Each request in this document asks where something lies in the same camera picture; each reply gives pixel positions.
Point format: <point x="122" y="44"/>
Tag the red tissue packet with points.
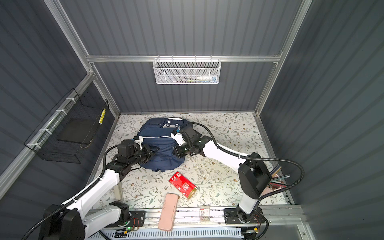
<point x="185" y="186"/>

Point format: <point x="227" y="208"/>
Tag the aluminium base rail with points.
<point x="222" y="217"/>

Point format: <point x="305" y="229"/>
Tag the white wire mesh basket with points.
<point x="193" y="71"/>

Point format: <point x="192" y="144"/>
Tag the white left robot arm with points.
<point x="70" y="220"/>

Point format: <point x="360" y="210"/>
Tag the small clear staples box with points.
<point x="205" y="213"/>

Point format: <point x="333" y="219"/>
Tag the black grey stapler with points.
<point x="118" y="190"/>

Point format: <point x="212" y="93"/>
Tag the black wire mesh basket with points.
<point x="67" y="135"/>

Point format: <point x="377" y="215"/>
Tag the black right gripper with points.
<point x="176" y="149"/>

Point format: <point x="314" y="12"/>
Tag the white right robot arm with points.
<point x="253" y="174"/>

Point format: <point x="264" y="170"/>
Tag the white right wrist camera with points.
<point x="178" y="138"/>

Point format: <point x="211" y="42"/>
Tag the pink pencil case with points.
<point x="167" y="218"/>

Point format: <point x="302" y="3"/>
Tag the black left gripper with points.
<point x="148" y="152"/>

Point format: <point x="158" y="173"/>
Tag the navy blue student backpack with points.
<point x="156" y="133"/>

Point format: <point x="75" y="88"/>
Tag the pink pencil cup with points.
<point x="278" y="179"/>

